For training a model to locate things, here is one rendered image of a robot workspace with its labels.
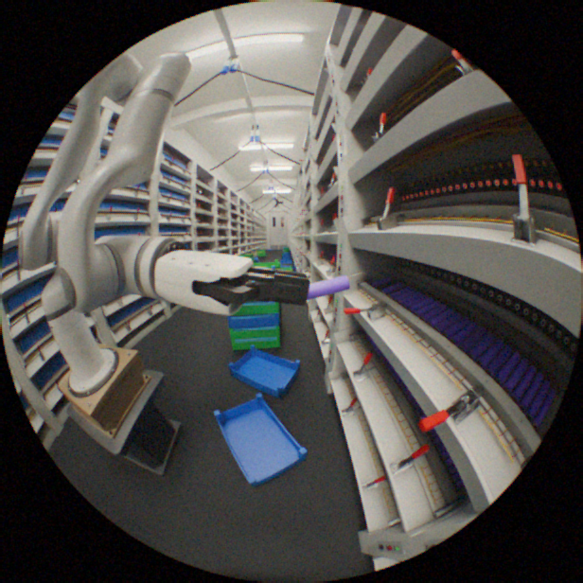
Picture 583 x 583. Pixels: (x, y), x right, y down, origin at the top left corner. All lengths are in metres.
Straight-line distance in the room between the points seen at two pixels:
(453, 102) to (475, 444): 0.37
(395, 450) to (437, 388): 0.19
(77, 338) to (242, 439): 0.60
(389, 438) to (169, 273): 0.46
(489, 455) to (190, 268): 0.37
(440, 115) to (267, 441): 0.89
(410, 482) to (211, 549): 0.56
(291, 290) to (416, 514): 0.44
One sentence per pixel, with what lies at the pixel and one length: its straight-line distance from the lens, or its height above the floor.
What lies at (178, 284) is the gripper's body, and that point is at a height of 0.62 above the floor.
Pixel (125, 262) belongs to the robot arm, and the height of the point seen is 0.65.
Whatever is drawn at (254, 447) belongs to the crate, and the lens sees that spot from 0.71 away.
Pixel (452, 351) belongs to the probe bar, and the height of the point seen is 0.53.
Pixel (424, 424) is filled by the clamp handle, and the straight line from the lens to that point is 0.20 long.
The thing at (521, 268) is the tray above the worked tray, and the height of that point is 0.66.
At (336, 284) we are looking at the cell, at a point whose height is 0.60.
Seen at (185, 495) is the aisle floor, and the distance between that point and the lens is 0.73.
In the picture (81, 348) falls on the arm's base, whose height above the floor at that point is 0.47.
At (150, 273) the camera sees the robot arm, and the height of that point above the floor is 0.63.
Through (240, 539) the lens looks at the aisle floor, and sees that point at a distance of 0.68.
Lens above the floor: 0.66
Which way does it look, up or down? 18 degrees down
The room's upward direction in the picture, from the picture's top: straight up
